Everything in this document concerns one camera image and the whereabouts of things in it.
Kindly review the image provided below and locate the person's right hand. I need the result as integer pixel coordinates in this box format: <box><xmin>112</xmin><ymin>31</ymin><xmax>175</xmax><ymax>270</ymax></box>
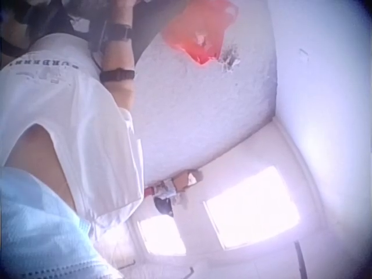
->
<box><xmin>111</xmin><ymin>0</ymin><xmax>138</xmax><ymax>25</ymax></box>

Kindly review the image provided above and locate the thin black cable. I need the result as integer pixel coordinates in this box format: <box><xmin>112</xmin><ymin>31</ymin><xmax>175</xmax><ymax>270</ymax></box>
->
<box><xmin>91</xmin><ymin>43</ymin><xmax>105</xmax><ymax>71</ymax></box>

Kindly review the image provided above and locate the red plastic bag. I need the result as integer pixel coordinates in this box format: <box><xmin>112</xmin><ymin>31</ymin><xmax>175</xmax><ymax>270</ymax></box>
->
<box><xmin>161</xmin><ymin>0</ymin><xmax>242</xmax><ymax>66</ymax></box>

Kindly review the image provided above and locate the black wrist band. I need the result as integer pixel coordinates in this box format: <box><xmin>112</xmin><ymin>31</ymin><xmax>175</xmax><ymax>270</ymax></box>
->
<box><xmin>99</xmin><ymin>22</ymin><xmax>134</xmax><ymax>43</ymax></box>

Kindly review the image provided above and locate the heap of boxes and clutter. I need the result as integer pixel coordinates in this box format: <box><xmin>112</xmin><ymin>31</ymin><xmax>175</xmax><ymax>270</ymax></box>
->
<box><xmin>144</xmin><ymin>169</ymin><xmax>205</xmax><ymax>218</ymax></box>

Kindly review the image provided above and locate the dark dirt pile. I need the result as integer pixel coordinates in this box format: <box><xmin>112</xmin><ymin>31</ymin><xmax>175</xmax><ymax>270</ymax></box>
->
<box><xmin>219</xmin><ymin>43</ymin><xmax>242</xmax><ymax>73</ymax></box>

